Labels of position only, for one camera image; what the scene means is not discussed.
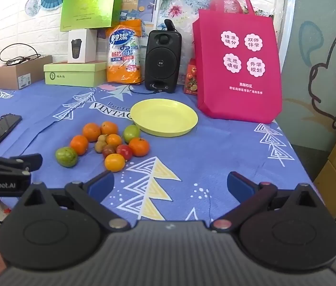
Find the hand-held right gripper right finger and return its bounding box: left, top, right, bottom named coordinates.
left=211, top=172, right=325, bottom=231

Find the large orange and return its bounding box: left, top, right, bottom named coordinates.
left=82, top=123, right=102, bottom=142

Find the black cable with adapter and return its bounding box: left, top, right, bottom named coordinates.
left=0, top=44, right=41, bottom=66

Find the orange paper cup package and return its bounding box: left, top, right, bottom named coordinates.
left=105, top=19, right=143, bottom=84

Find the floral plastic bag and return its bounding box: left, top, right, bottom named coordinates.
left=157, top=0, right=276, bottom=81

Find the pink tote bag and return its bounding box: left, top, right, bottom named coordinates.
left=192, top=0, right=283, bottom=124

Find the small orange mandarin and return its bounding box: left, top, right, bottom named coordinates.
left=106, top=134, right=123, bottom=147

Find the light green shoe box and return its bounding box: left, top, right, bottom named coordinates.
left=43, top=62, right=108, bottom=88

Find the black speaker cable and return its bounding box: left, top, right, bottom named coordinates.
left=127, top=83, right=164, bottom=96

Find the brown cardboard box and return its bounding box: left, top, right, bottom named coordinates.
left=0, top=55, right=53, bottom=90

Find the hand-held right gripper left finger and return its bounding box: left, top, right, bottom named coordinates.
left=16, top=171, right=128, bottom=233

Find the blue printed tablecloth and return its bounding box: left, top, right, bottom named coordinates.
left=0, top=79, right=317, bottom=222

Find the red cracker box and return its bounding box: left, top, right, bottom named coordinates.
left=183, top=59, right=200, bottom=97

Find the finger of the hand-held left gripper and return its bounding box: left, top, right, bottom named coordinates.
left=0, top=150, right=43, bottom=176

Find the large green gift box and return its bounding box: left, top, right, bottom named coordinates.
left=60, top=0, right=124, bottom=32

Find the yellow plate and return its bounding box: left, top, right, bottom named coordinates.
left=130, top=98, right=199, bottom=138

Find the dark red plum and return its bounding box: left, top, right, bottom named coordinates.
left=102, top=144, right=117, bottom=158

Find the white cup box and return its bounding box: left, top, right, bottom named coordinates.
left=67, top=29, right=98, bottom=64

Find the small blue paper fan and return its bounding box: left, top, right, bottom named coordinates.
left=25, top=0, right=44, bottom=17

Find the black speaker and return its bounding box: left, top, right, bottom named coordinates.
left=144, top=30, right=183, bottom=94

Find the yellowish mandarin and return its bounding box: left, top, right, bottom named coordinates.
left=104, top=153, right=126, bottom=172

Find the blue white wall calendar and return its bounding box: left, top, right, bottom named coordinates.
left=119, top=0, right=160, bottom=32

